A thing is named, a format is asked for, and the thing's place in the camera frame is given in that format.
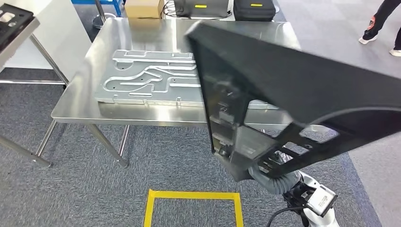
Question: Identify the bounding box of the chrome stanchion post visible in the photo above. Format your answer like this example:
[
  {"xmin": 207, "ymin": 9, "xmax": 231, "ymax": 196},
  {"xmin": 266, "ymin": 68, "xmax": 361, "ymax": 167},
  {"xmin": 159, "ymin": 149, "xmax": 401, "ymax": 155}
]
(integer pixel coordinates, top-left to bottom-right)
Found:
[{"xmin": 91, "ymin": 0, "xmax": 117, "ymax": 30}]

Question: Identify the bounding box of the black camera bracket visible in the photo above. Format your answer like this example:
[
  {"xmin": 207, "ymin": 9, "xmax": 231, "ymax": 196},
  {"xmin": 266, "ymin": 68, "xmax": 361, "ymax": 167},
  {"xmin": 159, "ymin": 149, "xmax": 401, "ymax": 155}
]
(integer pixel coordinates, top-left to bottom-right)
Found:
[{"xmin": 282, "ymin": 182, "xmax": 317, "ymax": 209}]

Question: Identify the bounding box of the black equipment case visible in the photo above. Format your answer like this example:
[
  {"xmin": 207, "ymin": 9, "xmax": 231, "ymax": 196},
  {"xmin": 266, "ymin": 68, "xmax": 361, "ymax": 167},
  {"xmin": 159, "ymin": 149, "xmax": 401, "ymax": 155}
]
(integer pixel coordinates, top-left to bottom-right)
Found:
[
  {"xmin": 233, "ymin": 0, "xmax": 276, "ymax": 22},
  {"xmin": 174, "ymin": 0, "xmax": 233, "ymax": 18}
]

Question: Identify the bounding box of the blue metal frame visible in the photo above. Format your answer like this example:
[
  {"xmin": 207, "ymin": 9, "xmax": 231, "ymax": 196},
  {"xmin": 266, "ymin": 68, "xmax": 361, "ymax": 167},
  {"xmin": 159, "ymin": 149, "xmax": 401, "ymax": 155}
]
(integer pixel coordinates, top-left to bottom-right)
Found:
[{"xmin": 71, "ymin": 0, "xmax": 123, "ymax": 17}]

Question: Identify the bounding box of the brown cardboard box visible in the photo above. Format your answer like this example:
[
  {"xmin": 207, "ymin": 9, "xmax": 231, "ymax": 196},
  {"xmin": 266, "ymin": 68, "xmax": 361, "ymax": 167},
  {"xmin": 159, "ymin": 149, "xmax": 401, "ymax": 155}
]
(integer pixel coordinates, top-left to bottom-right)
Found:
[{"xmin": 124, "ymin": 0, "xmax": 165, "ymax": 19}]

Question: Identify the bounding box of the black camera cable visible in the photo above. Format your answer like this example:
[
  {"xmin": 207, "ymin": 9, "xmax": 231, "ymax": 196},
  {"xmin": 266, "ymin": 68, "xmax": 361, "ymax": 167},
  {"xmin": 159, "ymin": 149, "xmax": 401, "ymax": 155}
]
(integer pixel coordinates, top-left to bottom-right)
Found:
[{"xmin": 266, "ymin": 205, "xmax": 306, "ymax": 227}]

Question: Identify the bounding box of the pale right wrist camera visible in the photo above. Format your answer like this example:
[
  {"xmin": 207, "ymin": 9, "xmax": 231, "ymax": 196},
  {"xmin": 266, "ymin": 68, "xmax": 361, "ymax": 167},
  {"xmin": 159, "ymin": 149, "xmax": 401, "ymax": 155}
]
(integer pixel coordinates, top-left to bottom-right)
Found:
[{"xmin": 306, "ymin": 184, "xmax": 338, "ymax": 218}]

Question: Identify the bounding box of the person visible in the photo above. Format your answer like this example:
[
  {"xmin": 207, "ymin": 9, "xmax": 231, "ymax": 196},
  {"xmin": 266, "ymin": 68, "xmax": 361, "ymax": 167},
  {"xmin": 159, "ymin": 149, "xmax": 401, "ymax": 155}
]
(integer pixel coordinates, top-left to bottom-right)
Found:
[{"xmin": 358, "ymin": 0, "xmax": 401, "ymax": 58}]

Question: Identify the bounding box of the white box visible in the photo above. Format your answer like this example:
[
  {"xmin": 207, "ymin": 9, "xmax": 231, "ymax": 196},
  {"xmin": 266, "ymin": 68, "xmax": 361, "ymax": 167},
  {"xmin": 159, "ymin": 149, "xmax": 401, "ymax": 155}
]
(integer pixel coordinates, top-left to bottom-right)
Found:
[{"xmin": 4, "ymin": 0, "xmax": 92, "ymax": 83}]

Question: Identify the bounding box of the stamped aluminium panel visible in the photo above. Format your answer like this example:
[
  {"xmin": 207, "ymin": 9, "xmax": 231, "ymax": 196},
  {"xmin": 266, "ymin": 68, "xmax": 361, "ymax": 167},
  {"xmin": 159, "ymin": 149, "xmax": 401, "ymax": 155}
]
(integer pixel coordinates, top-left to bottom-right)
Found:
[{"xmin": 94, "ymin": 49, "xmax": 279, "ymax": 110}]

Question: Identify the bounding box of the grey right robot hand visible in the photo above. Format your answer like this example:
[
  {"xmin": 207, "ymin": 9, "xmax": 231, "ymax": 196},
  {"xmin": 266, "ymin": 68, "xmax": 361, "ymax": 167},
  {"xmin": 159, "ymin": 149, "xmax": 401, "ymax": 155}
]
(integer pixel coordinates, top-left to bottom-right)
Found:
[{"xmin": 259, "ymin": 151, "xmax": 295, "ymax": 176}]

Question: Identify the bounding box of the stainless steel table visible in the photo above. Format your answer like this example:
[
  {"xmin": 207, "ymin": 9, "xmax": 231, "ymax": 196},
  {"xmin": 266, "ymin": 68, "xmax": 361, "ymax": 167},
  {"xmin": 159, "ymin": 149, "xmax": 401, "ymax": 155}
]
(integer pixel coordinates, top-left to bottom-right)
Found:
[{"xmin": 0, "ymin": 17, "xmax": 70, "ymax": 168}]

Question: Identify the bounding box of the stainless steel workbench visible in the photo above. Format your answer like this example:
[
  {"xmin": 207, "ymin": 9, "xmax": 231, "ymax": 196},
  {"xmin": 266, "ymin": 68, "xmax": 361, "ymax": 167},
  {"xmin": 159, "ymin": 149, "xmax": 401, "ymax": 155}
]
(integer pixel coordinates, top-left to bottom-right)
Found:
[{"xmin": 51, "ymin": 17, "xmax": 328, "ymax": 168}]

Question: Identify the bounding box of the black plastic bumper bracket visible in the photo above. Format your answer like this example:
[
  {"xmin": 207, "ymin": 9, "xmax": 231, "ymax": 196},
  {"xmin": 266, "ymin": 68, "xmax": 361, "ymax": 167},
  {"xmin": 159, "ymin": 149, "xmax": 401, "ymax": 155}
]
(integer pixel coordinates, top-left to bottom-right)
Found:
[
  {"xmin": 0, "ymin": 3, "xmax": 35, "ymax": 52},
  {"xmin": 184, "ymin": 21, "xmax": 401, "ymax": 183}
]

